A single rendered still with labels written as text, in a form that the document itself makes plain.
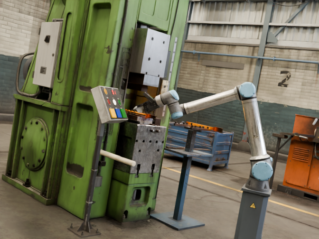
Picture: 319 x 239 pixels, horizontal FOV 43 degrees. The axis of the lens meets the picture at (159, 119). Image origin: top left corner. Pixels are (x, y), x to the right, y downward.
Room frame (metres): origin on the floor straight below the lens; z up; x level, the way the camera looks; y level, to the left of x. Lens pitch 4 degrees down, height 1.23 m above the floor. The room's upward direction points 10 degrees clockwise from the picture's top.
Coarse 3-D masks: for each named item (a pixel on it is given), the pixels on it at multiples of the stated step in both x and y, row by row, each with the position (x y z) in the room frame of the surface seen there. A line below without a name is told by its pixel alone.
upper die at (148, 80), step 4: (132, 76) 3.75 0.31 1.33; (136, 76) 3.72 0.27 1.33; (140, 76) 3.68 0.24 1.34; (144, 76) 3.65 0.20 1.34; (148, 76) 3.69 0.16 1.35; (152, 76) 3.72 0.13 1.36; (128, 80) 3.79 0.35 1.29; (132, 80) 3.75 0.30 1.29; (136, 80) 3.71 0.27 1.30; (140, 80) 3.68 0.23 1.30; (144, 80) 3.66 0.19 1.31; (148, 80) 3.69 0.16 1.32; (152, 80) 3.73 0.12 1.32; (156, 80) 3.77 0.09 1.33; (144, 84) 3.66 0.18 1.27; (148, 84) 3.70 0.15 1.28; (152, 84) 3.74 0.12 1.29; (156, 84) 3.77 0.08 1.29
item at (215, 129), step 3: (189, 123) 4.12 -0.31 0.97; (195, 123) 4.08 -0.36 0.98; (198, 126) 4.04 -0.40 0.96; (204, 126) 4.00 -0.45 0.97; (207, 126) 3.97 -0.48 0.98; (213, 129) 3.91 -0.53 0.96; (216, 129) 3.90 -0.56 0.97; (219, 129) 3.88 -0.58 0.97; (222, 129) 3.87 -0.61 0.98; (222, 132) 3.87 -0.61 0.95
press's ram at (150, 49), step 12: (144, 36) 3.63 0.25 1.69; (156, 36) 3.70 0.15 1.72; (168, 36) 3.81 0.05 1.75; (144, 48) 3.61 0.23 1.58; (156, 48) 3.72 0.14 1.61; (168, 48) 3.83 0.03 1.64; (132, 60) 3.70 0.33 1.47; (144, 60) 3.63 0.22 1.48; (156, 60) 3.73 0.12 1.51; (132, 72) 3.71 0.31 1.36; (144, 72) 3.65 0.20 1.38; (156, 72) 3.75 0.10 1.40
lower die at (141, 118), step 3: (126, 111) 3.90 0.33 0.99; (129, 114) 3.73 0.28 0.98; (132, 114) 3.76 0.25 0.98; (135, 114) 3.74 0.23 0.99; (138, 114) 3.79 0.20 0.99; (141, 114) 3.76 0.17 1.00; (129, 117) 3.72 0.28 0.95; (132, 117) 3.69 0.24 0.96; (135, 117) 3.67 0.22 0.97; (138, 117) 3.66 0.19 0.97; (141, 117) 3.69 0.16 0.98; (144, 117) 3.71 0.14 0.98; (138, 120) 3.66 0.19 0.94; (141, 120) 3.69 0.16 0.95; (144, 120) 3.72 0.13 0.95; (147, 120) 3.75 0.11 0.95; (150, 120) 3.78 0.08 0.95; (141, 123) 3.70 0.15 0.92; (144, 123) 3.72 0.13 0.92; (147, 123) 3.75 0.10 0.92; (150, 123) 3.78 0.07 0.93
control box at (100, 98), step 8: (96, 88) 3.10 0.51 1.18; (104, 88) 3.15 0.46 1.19; (112, 88) 3.30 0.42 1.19; (96, 96) 3.09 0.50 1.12; (104, 96) 3.10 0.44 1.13; (112, 96) 3.24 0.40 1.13; (120, 96) 3.39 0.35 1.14; (96, 104) 3.09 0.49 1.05; (104, 104) 3.07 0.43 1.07; (112, 104) 3.18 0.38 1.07; (104, 112) 3.06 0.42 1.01; (104, 120) 3.06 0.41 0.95; (112, 120) 3.10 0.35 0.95; (120, 120) 3.25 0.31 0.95
